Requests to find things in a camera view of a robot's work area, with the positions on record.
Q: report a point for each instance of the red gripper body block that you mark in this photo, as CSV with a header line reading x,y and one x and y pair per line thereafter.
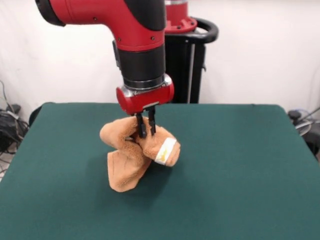
x,y
147,100

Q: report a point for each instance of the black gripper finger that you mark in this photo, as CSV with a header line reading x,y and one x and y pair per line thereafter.
x,y
152,122
141,125

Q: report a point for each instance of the tan terry towel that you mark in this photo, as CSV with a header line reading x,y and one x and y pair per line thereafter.
x,y
127,167

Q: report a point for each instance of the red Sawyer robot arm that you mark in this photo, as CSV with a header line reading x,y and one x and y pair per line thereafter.
x,y
140,62

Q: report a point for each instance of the dark green table cloth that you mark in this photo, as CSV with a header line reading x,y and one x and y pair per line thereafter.
x,y
75,200

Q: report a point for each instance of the grey wheeled stand base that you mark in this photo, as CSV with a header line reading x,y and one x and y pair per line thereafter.
x,y
303,130

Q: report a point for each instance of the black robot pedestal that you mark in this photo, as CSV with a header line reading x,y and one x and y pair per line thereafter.
x,y
200,62

